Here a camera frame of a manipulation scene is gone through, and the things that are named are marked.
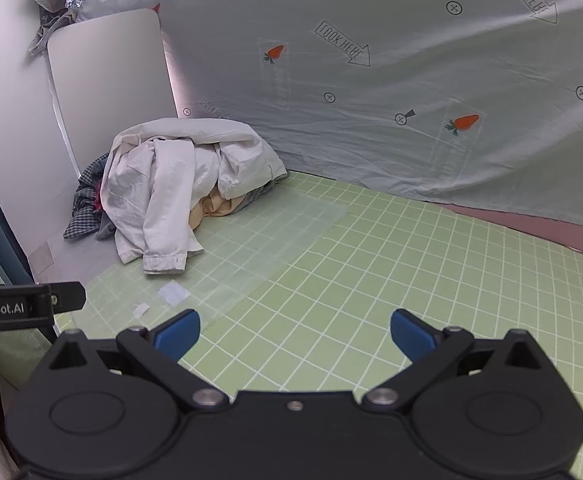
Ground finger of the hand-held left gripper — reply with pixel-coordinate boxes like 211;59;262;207
49;282;87;315

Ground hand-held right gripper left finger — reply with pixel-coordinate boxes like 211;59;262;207
46;309;230;411

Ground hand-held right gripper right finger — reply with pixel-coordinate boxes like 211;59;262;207
361;309;555;411

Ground white pants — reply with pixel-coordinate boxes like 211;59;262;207
100;117;290;276

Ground large white tape piece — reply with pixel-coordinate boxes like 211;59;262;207
158;282;191;307

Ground light green cloth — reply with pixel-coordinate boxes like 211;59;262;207
0;220;55;393

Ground green grid mat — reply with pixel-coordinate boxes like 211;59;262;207
54;170;583;480

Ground dark plaid shirt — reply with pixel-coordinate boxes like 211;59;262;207
63;152;118;242

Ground beige garment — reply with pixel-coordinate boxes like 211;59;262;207
188;191;253;234

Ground grey printed sheet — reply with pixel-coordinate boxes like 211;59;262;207
79;0;583;233

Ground white board panel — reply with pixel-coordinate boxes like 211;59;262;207
46;8;178;177

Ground grey crumpled cloth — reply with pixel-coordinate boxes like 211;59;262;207
28;0;81;59

